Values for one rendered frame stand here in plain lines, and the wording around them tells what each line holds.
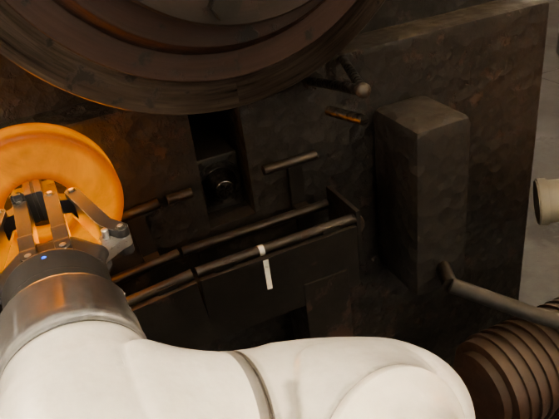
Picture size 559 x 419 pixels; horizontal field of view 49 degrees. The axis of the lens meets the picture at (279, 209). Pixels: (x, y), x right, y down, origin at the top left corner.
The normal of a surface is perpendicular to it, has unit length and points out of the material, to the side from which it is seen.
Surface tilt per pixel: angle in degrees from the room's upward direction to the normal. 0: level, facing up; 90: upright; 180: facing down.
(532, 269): 0
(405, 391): 22
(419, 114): 0
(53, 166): 92
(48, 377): 10
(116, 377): 28
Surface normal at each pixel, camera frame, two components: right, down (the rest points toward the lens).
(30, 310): -0.37, -0.70
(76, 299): 0.14, -0.88
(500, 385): 0.18, -0.37
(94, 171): 0.41, 0.46
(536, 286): -0.11, -0.85
